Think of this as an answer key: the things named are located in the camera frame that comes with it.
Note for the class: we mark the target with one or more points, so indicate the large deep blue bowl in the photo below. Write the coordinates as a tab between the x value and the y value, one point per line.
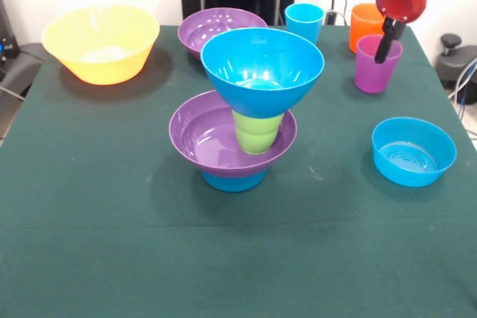
261	98

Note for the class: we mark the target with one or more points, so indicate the purple bowl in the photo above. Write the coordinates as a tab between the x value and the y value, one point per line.
201	139
201	29

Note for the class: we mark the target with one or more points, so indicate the black knobbed equipment base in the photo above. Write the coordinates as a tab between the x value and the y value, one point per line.
454	65

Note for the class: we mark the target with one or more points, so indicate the green cup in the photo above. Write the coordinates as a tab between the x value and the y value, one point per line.
257	144
257	124

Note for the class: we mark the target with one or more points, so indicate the purple cup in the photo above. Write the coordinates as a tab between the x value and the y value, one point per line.
372	76

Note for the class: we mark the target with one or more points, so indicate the small blue bowl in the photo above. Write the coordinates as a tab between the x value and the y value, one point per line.
233	185
410	161

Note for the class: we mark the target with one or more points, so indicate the orange cup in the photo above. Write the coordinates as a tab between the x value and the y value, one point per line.
363	27

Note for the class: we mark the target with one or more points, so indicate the blue cup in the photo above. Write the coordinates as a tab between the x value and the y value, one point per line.
303	22

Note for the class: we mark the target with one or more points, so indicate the black electronic device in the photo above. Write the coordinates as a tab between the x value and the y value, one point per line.
7	27

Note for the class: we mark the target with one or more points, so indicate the yellow bowl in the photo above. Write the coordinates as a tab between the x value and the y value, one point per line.
100	42

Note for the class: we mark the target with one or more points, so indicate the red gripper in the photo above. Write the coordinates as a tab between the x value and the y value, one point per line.
400	1

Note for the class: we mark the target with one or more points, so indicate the dark green tablecloth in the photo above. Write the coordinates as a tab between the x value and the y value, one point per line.
238	240

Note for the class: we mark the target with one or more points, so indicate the black power strip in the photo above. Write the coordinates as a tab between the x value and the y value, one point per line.
331	18

